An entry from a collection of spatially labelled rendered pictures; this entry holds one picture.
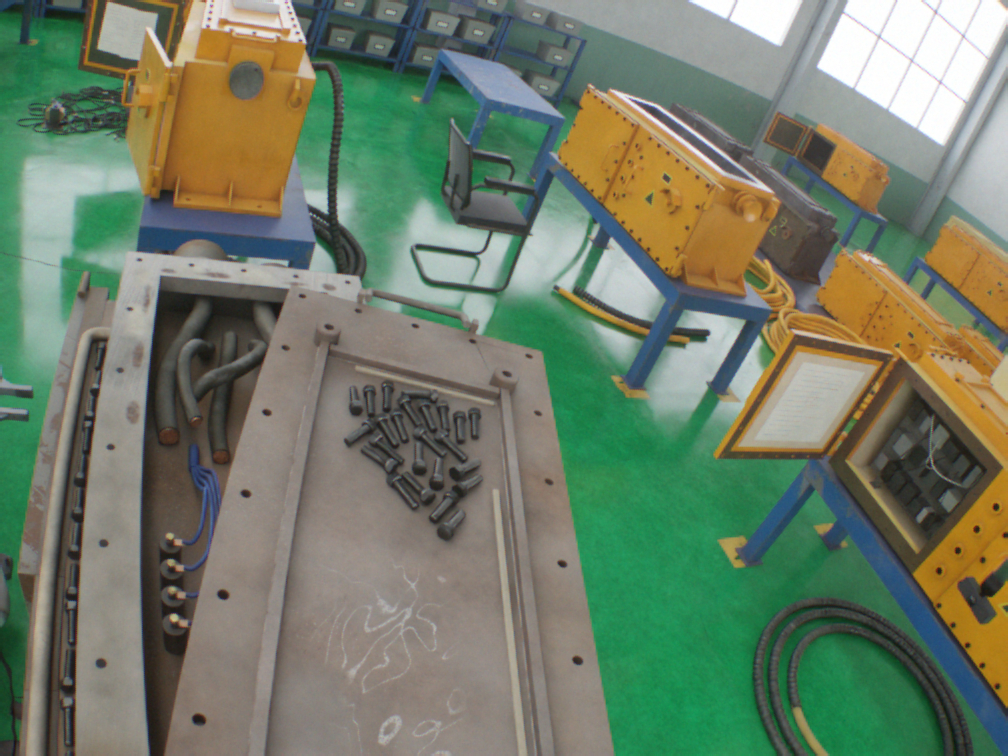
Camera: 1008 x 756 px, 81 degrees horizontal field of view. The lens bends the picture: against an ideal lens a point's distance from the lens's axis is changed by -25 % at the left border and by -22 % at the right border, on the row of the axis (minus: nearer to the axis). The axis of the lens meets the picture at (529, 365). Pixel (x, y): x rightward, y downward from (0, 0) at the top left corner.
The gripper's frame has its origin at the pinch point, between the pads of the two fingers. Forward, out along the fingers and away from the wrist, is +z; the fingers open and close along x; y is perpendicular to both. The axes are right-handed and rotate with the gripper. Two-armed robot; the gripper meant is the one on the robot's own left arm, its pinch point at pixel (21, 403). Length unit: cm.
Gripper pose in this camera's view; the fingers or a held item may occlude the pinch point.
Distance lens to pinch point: 161.7
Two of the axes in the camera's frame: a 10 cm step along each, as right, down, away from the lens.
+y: 4.1, -6.6, -6.3
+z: 8.7, 0.8, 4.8
